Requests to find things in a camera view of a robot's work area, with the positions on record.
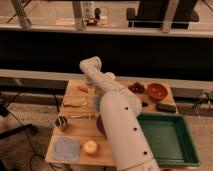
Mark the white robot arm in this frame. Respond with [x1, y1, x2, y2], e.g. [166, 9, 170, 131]
[79, 56, 160, 171]

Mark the purple bowl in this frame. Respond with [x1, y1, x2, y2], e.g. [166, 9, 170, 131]
[96, 115, 106, 136]

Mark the yellow round fruit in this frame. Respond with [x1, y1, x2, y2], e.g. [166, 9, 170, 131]
[83, 140, 98, 155]

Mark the blue cloth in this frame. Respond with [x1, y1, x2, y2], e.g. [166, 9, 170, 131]
[52, 138, 80, 162]

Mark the black rectangular block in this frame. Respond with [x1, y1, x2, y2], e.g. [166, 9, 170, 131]
[156, 103, 176, 113]

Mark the bunch of dark grapes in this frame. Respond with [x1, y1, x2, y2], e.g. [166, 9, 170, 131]
[128, 82, 145, 93]

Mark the yellow banana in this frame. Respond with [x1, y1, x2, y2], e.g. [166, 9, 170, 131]
[63, 96, 87, 107]

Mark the metal fork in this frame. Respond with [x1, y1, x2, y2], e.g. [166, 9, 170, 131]
[68, 114, 97, 119]

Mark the green plastic tray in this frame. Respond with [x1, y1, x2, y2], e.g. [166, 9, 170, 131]
[137, 113, 200, 167]

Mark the orange bowl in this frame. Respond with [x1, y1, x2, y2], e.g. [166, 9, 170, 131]
[147, 83, 168, 102]

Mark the white cup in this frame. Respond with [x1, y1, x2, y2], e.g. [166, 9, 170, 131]
[105, 72, 116, 80]

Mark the blue cup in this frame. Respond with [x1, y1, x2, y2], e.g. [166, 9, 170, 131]
[93, 96, 101, 112]

